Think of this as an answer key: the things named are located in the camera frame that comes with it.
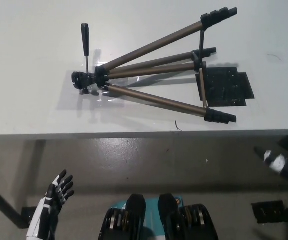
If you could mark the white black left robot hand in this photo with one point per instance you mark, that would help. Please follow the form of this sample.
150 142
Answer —
46 205

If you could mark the bronze and black camera tripod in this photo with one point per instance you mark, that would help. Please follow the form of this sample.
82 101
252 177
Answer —
159 44

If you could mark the black floor tape patch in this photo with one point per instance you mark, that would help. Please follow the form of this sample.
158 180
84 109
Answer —
31 212
267 212

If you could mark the clear plastic tape sheet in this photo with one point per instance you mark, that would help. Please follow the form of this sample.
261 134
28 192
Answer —
124 82

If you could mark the black mat on table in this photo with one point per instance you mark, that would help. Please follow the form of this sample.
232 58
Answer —
230 85

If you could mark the thin dark curved thread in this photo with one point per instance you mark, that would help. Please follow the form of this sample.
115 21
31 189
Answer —
275 56

